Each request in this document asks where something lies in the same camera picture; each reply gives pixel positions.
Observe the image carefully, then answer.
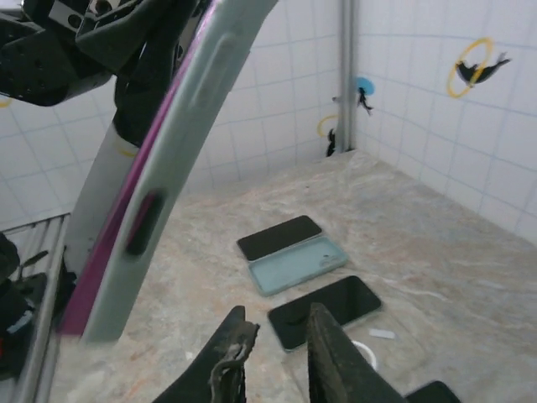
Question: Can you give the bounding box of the light blue phone case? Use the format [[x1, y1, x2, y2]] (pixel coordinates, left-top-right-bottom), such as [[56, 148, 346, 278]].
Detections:
[[79, 0, 280, 348], [248, 236, 350, 298]]

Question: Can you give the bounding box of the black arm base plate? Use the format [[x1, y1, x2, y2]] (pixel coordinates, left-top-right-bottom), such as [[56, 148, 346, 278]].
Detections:
[[0, 268, 50, 366]]

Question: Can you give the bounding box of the aluminium corner post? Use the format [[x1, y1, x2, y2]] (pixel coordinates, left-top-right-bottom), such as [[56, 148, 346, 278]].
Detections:
[[337, 0, 357, 154]]

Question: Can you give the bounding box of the silver-framed black smartphone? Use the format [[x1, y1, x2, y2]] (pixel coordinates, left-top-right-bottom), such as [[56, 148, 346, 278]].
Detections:
[[267, 275, 383, 353]]

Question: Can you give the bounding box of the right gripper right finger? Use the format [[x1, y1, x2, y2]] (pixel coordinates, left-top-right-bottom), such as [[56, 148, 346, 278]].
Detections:
[[305, 301, 409, 403]]

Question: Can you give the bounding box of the small dolphin yellow ring sticker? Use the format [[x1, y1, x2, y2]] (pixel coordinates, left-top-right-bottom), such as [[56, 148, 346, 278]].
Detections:
[[446, 36, 513, 101], [316, 114, 340, 159]]

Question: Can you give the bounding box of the dolphin on blue disc sticker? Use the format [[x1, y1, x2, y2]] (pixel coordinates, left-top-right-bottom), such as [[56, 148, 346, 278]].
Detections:
[[332, 76, 377, 119]]

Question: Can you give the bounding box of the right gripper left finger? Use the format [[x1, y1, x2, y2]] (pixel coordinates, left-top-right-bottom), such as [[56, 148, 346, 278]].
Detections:
[[153, 304, 261, 403]]

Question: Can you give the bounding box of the long aluminium mounting rail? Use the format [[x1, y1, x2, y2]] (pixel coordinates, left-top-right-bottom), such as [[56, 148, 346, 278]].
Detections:
[[0, 212, 75, 403]]

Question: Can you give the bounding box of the magenta-framed black smartphone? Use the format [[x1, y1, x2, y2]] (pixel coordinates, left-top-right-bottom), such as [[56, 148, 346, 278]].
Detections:
[[54, 0, 223, 337]]

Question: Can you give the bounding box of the thin white ring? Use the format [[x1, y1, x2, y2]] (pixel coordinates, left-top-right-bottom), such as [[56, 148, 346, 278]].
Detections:
[[350, 338, 381, 373]]

